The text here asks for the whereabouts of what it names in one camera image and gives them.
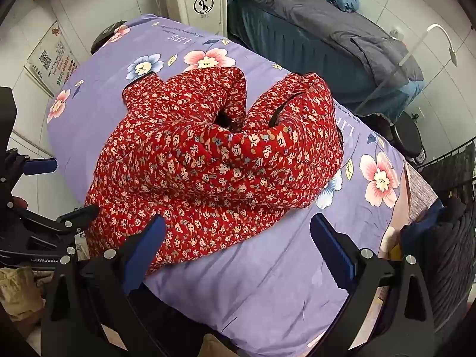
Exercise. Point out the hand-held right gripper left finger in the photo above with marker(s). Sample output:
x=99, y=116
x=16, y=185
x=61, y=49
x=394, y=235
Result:
x=145, y=254

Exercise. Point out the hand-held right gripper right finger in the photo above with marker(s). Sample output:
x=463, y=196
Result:
x=334, y=253

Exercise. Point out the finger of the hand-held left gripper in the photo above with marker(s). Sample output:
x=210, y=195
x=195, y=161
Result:
x=42, y=165
x=83, y=215

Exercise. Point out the red floral padded jacket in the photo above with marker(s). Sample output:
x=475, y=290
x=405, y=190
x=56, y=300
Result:
x=208, y=163

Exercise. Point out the purple floral bed sheet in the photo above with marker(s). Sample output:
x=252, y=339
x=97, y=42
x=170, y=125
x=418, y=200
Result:
x=260, y=290

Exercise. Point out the dark blue cloth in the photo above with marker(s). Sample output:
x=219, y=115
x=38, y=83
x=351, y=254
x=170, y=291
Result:
x=420, y=230

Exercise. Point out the mauve mattress cover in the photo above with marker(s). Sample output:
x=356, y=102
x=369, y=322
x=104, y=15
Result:
x=422, y=189

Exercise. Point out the dark grey knitted cloth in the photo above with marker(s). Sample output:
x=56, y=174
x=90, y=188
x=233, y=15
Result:
x=457, y=249

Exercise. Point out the black round stool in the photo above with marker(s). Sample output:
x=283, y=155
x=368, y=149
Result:
x=106, y=33
x=405, y=134

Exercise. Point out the teal skirted massage bed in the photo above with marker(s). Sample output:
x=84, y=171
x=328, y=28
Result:
x=282, y=41

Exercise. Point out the white beauty machine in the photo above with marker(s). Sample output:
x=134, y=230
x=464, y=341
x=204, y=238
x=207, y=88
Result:
x=200, y=7

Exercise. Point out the dark grey blanket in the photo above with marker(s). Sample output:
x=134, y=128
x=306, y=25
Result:
x=316, y=15

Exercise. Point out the wall poster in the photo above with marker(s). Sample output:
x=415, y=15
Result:
x=55, y=59

